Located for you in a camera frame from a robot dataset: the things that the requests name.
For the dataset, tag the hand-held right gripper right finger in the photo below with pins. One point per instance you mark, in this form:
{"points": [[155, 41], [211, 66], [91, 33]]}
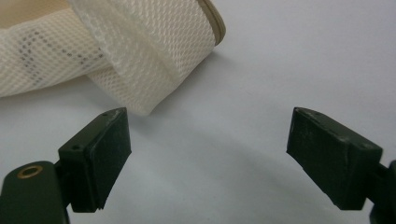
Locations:
{"points": [[330, 161]]}

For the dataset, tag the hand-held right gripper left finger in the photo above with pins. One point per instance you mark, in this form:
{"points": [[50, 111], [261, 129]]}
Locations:
{"points": [[102, 161]]}

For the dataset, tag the white mesh laundry bag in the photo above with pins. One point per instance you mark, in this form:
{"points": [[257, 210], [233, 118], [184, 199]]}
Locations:
{"points": [[149, 49]]}

